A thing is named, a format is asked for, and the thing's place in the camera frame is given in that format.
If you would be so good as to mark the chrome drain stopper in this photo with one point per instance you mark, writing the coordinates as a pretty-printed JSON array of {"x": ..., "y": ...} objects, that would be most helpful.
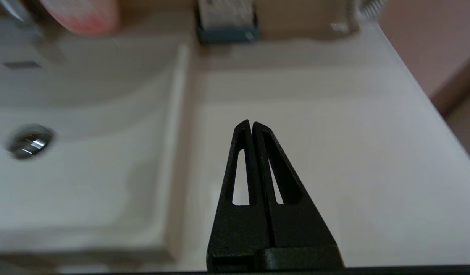
[{"x": 30, "y": 142}]

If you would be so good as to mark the pink soap pump bottle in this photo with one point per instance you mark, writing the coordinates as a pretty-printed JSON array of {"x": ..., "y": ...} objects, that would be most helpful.
[{"x": 82, "y": 15}]

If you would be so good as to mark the white ceramic sink basin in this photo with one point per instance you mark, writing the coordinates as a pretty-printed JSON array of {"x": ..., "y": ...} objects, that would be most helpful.
[{"x": 105, "y": 172}]

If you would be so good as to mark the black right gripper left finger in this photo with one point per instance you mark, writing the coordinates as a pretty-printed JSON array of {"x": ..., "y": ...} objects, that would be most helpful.
[{"x": 238, "y": 233}]

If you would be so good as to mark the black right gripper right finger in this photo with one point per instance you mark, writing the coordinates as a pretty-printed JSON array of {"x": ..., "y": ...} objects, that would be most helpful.
[{"x": 299, "y": 229}]

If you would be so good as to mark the chrome faucet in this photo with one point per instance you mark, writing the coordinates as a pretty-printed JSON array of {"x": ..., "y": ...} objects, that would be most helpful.
[{"x": 21, "y": 19}]

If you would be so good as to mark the small blue holder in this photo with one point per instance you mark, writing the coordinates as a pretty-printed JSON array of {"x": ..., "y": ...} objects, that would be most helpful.
[{"x": 225, "y": 35}]

